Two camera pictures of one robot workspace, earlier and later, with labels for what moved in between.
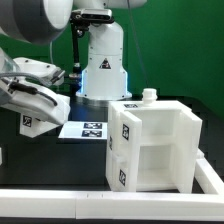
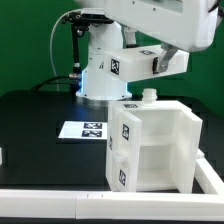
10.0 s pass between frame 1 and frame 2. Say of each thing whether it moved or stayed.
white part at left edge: stayed
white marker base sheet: stayed
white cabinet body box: stayed
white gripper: moved
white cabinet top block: moved
